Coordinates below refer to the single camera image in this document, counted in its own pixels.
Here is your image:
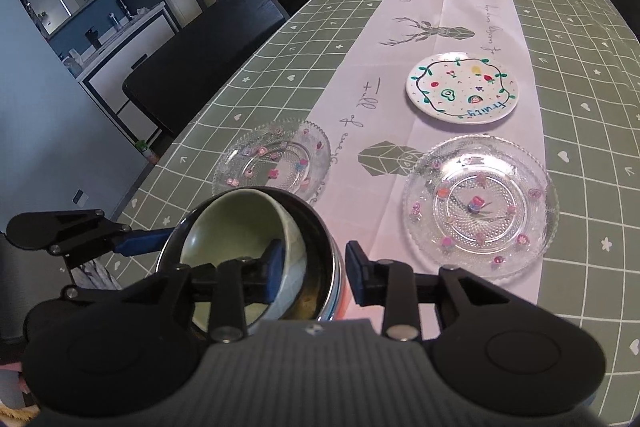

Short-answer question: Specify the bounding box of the white deer print table runner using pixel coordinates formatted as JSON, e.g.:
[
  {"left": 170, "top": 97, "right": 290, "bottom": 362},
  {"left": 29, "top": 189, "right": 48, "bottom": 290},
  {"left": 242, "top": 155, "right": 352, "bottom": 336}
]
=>
[{"left": 295, "top": 0, "right": 556, "bottom": 343}]

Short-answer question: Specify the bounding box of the striped grey cloth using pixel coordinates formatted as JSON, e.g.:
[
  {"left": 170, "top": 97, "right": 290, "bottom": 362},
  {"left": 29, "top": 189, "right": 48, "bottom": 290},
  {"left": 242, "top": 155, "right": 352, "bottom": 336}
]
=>
[{"left": 75, "top": 257, "right": 121, "bottom": 290}]

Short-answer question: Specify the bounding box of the blue steel bowl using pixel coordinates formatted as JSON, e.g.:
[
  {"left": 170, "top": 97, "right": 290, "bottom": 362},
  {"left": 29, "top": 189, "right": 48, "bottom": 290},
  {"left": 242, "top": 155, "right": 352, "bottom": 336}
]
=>
[{"left": 155, "top": 188, "right": 347, "bottom": 338}]

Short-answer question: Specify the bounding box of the large glass plate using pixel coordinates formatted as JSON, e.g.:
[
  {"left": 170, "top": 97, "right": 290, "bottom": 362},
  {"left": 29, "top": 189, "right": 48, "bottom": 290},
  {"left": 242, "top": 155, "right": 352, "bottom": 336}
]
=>
[{"left": 402, "top": 134, "right": 560, "bottom": 280}]

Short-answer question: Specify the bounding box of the small green ceramic bowl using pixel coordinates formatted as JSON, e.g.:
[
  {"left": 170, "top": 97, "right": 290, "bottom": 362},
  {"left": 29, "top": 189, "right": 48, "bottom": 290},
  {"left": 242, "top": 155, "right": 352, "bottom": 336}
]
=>
[{"left": 180, "top": 191, "right": 307, "bottom": 323}]

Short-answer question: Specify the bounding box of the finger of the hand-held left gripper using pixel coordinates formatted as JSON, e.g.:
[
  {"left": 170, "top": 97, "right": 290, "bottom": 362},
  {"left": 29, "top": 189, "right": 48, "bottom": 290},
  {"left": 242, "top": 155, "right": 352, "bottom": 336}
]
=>
[
  {"left": 5, "top": 208, "right": 174, "bottom": 270},
  {"left": 62, "top": 285, "right": 127, "bottom": 303}
]

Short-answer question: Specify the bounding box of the black chair near left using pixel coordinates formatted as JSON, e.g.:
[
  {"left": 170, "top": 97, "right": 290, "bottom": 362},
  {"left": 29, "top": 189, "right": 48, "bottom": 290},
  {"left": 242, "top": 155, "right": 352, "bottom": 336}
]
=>
[{"left": 122, "top": 0, "right": 286, "bottom": 140}]

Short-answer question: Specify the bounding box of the white sink cabinet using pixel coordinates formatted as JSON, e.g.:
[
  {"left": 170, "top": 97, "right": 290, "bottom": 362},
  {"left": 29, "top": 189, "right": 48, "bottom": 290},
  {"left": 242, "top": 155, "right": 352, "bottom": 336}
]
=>
[{"left": 75, "top": 2, "right": 181, "bottom": 128}]

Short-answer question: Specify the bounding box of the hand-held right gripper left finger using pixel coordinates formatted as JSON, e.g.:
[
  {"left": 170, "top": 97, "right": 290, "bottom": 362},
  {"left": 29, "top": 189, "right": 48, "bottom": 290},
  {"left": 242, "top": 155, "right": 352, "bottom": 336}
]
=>
[{"left": 125, "top": 240, "right": 288, "bottom": 344}]

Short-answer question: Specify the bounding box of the white painted plate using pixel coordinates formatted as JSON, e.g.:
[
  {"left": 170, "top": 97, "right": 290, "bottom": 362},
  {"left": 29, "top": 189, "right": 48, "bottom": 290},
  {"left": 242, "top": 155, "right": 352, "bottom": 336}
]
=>
[{"left": 406, "top": 52, "right": 521, "bottom": 126}]

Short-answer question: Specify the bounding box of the small glass plate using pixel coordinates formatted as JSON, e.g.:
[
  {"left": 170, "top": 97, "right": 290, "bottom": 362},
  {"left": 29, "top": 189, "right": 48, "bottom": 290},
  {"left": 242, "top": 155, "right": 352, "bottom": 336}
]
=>
[{"left": 212, "top": 119, "right": 332, "bottom": 202}]

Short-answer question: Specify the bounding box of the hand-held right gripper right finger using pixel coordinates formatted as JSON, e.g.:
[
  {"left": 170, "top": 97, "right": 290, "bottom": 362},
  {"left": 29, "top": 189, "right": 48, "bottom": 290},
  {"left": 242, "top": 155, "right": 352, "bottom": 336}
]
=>
[{"left": 345, "top": 241, "right": 502, "bottom": 341}]

